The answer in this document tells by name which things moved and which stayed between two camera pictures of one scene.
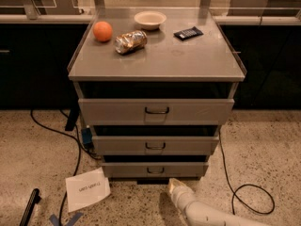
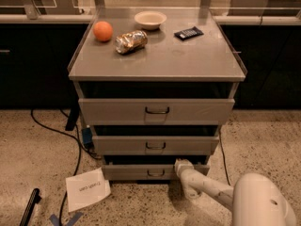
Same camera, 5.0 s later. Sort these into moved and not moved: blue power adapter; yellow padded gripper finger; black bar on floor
Moved: yellow padded gripper finger
Not moved: blue power adapter; black bar on floor
